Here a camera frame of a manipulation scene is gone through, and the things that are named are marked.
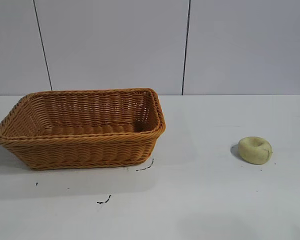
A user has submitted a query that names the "pale yellow egg yolk pastry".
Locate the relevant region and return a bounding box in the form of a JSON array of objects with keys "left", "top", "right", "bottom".
[{"left": 237, "top": 136, "right": 274, "bottom": 165}]

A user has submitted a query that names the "brown woven wicker basket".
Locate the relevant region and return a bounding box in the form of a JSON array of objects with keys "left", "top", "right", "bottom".
[{"left": 0, "top": 87, "right": 167, "bottom": 171}]

